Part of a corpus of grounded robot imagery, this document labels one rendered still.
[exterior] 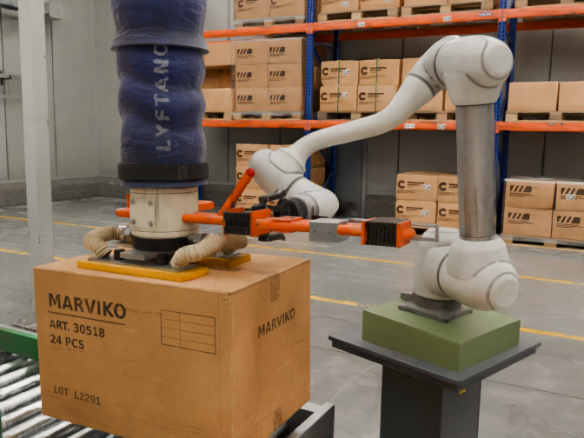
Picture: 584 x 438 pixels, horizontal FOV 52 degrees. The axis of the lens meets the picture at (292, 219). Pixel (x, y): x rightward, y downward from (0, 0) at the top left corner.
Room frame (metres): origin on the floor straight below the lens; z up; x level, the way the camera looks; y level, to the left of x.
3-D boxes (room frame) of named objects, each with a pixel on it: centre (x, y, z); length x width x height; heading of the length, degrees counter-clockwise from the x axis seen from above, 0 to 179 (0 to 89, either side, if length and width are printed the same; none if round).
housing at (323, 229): (1.31, -0.08, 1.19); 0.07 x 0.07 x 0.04; 62
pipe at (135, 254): (1.53, 0.33, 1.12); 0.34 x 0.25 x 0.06; 62
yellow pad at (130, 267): (1.45, 0.37, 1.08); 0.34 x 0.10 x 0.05; 62
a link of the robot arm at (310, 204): (1.61, -0.02, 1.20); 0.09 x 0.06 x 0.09; 61
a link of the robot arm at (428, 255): (1.88, -0.48, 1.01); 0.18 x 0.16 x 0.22; 20
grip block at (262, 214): (1.42, 0.11, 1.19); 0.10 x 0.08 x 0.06; 152
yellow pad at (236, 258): (1.62, 0.28, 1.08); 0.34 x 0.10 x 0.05; 62
